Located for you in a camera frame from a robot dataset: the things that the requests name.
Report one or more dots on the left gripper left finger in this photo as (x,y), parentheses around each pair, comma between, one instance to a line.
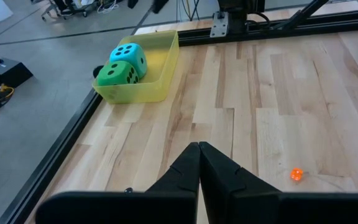
(179,180)

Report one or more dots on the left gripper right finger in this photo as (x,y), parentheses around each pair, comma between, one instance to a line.
(228,193)

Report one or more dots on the small orange die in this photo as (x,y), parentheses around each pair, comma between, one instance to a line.
(296,174)

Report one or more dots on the yellow translucent plastic bin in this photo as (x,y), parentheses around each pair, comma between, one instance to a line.
(154,90)

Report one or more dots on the green foam die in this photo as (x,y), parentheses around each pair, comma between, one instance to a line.
(117,74)

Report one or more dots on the teal foam die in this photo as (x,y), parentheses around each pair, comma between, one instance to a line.
(129,54)

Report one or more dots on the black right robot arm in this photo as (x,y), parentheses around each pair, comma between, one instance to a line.
(239,15)

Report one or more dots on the small black die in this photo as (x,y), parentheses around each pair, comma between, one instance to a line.
(128,189)

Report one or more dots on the black box on floor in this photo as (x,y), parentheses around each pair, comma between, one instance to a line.
(11,73)

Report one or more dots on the wheeled office cart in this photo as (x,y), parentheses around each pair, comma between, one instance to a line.
(70,7)

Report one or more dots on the silver mounting bracket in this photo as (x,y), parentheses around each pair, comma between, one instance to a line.
(218,26)

